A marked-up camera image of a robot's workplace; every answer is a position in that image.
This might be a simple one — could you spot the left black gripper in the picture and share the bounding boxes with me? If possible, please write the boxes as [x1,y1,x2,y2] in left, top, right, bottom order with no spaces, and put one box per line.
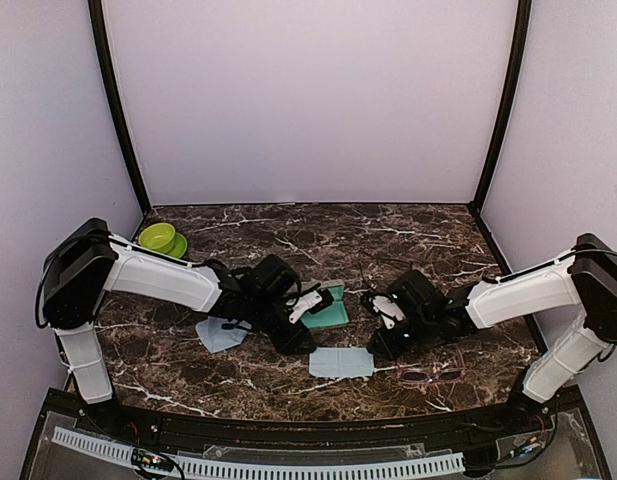
[247,295,317,356]

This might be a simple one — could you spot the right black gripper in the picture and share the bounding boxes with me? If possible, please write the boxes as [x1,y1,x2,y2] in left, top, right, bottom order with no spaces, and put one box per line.
[367,310,437,361]

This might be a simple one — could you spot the pink frame sunglasses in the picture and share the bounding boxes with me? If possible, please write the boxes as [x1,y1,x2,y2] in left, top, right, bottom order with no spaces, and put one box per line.
[398,368,464,385]

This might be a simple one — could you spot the teal glasses case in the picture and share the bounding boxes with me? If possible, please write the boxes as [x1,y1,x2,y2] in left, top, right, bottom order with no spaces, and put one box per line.
[301,281,349,330]

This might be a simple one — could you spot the blue cleaning cloth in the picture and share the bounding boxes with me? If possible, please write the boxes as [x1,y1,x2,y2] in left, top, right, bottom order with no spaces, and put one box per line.
[309,347,375,379]
[195,316,252,354]

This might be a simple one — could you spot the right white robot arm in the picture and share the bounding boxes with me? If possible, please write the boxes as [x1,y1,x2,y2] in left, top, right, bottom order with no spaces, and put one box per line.
[362,233,617,434]

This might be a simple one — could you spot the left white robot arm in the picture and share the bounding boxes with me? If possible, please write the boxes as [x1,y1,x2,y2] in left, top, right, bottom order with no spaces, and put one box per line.
[35,218,316,436]

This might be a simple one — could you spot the green plate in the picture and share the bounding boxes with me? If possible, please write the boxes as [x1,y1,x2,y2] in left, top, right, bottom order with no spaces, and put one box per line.
[139,233,188,259]

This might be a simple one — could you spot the green bowl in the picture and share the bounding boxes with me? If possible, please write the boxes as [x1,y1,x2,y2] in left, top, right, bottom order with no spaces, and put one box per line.
[139,222,176,253]

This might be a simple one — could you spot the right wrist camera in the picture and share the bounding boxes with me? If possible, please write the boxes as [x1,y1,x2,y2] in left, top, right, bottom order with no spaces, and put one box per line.
[361,270,446,330]

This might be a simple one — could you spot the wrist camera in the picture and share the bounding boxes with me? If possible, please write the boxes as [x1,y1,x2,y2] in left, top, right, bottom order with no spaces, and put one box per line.
[247,253,334,326]
[361,270,446,330]

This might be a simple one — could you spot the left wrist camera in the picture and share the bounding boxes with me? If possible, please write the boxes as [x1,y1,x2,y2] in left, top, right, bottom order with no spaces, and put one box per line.
[247,253,334,326]

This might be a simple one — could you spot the dark frame sunglasses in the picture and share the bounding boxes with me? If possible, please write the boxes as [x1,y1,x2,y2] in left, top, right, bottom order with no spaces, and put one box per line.
[358,263,382,300]

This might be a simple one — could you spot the white slotted cable duct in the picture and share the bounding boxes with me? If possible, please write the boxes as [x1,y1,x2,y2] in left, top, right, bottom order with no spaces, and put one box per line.
[51,427,465,479]

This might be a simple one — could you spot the black front rail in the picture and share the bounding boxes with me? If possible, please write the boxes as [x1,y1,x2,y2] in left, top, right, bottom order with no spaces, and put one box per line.
[43,388,555,451]

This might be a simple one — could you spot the right black frame post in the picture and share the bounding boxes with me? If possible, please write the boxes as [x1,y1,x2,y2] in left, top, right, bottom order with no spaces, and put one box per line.
[468,0,532,216]

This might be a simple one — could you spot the black frame post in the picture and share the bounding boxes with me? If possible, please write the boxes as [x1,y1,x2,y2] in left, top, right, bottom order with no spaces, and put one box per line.
[87,0,152,215]
[468,0,532,216]

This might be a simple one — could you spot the left black frame post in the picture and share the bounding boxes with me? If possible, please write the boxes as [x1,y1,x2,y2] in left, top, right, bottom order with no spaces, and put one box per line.
[87,0,152,215]

